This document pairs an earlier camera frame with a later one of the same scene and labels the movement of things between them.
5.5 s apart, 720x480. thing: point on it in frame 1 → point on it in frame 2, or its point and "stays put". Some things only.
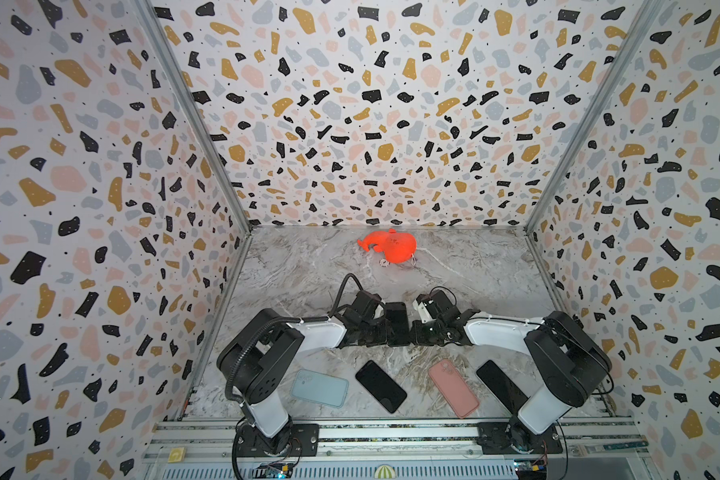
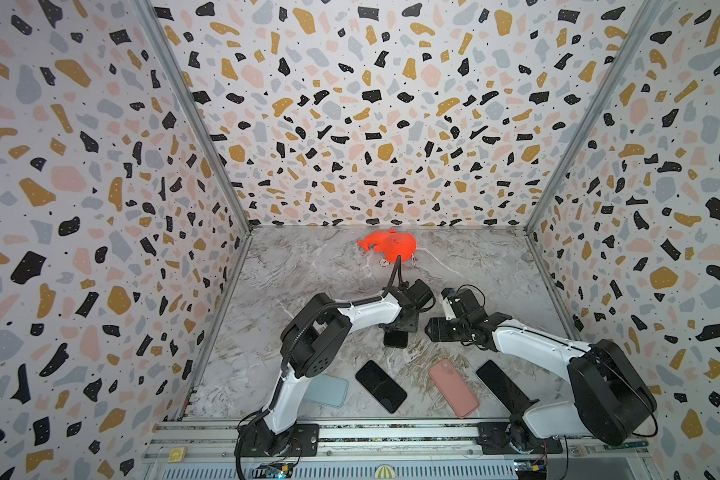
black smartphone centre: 389,394 stays put
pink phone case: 460,397 stays put
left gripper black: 382,335 → 411,325
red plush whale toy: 396,247 stays put
